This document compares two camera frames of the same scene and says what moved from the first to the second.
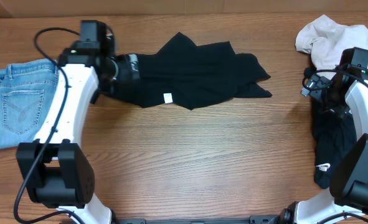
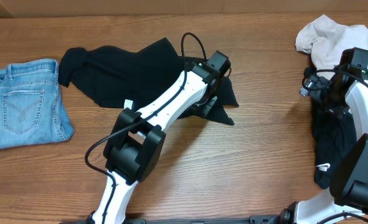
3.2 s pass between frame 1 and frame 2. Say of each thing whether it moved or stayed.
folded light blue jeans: stayed
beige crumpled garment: stayed
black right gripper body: stayed
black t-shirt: moved
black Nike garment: stayed
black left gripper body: moved
